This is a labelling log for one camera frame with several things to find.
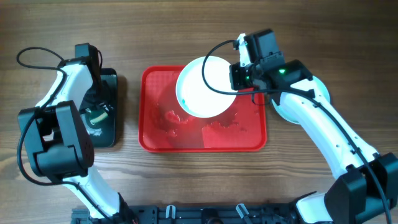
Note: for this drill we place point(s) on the green yellow sponge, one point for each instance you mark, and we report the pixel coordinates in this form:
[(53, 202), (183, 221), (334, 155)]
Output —
[(94, 117)]

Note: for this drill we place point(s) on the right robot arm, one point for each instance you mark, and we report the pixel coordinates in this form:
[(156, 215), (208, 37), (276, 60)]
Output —
[(365, 182)]

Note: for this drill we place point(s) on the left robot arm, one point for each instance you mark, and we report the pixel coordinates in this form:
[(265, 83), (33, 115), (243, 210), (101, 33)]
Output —
[(58, 145)]

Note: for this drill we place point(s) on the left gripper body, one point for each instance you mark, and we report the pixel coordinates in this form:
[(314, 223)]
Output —
[(100, 96)]

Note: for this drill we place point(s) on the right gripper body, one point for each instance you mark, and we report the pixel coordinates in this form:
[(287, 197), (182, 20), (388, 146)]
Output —
[(242, 75)]

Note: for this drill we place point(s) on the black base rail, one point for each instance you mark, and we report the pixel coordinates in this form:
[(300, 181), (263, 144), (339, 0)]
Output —
[(277, 213)]

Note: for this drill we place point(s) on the black rectangular water tray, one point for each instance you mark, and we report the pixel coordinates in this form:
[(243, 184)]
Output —
[(104, 134)]

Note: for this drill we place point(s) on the red plastic tray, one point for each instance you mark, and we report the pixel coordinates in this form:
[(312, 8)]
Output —
[(165, 127)]

